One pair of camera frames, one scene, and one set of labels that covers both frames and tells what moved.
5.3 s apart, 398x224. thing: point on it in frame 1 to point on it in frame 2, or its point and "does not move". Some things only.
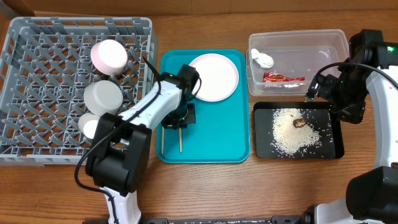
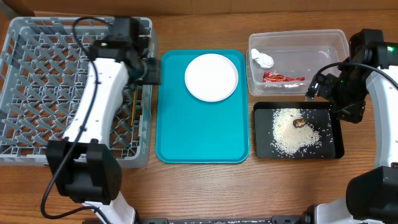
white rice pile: (288, 139) does not move
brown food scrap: (298, 123) does not move
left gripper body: (183, 116) to (150, 73)
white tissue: (263, 60) does not move
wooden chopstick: (180, 139) to (135, 105)
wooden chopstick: (162, 139) to (134, 108)
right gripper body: (347, 114) does not move
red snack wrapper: (275, 77) does not move
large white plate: (218, 77) does not move
